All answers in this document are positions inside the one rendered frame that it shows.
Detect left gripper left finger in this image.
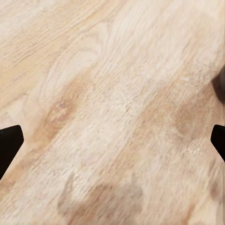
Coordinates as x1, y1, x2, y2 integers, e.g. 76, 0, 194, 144
0, 125, 24, 180

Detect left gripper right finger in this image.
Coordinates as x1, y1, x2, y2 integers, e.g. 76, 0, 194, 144
210, 124, 225, 161

